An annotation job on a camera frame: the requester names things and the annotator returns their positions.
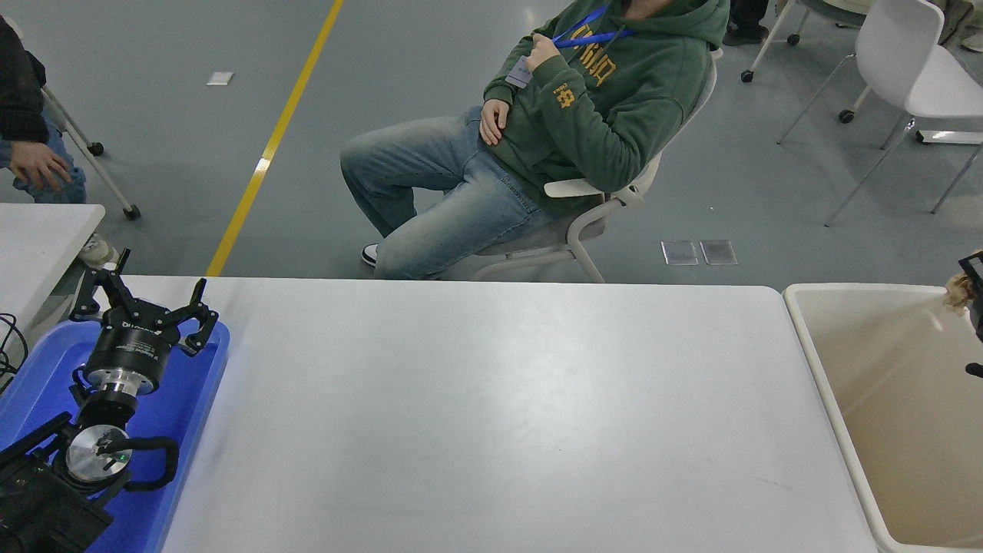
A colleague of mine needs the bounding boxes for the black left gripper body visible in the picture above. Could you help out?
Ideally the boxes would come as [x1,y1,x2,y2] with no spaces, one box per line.
[83,319,184,385]

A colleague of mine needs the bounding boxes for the tan paper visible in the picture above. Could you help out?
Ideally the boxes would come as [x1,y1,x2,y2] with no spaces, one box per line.
[944,273,978,316]

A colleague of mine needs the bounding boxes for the blue lanyard with badge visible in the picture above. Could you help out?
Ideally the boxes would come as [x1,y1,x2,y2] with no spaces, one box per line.
[505,4,637,90]

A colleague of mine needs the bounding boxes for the person's hand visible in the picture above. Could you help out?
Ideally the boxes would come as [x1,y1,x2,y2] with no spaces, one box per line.
[6,140,74,193]

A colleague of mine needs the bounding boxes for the person's right hand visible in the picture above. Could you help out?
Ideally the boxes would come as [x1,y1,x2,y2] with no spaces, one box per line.
[479,98,511,147]

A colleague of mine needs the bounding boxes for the person's left hand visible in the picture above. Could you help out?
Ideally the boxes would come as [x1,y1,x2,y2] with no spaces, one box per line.
[524,32,564,75]

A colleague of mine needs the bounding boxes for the blue plastic tray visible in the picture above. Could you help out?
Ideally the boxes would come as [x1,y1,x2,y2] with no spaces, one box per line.
[0,319,231,553]

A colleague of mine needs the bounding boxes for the white side table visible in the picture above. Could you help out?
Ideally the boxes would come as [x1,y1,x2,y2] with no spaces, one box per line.
[0,203,107,339]

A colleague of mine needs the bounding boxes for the large pale bin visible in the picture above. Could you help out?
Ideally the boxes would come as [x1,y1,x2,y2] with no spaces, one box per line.
[782,283,983,553]

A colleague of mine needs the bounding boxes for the person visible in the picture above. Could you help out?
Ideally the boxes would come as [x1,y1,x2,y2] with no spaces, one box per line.
[722,0,770,47]
[340,0,732,280]
[941,0,983,53]
[0,9,117,266]

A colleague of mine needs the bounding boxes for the white shell chair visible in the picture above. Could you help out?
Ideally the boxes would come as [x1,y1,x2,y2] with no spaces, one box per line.
[776,0,983,228]

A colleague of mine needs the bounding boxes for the chair with black casters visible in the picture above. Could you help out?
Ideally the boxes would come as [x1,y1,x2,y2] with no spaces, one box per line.
[740,0,876,125]

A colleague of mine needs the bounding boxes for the grey white chair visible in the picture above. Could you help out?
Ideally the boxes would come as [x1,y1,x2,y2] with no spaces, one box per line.
[438,48,724,283]

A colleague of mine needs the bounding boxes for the metal chair frame with casters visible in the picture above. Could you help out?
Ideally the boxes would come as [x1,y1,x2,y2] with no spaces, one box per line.
[42,86,142,221]

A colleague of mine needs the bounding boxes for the black cable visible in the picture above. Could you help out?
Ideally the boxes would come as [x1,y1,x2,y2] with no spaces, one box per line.
[0,313,30,394]

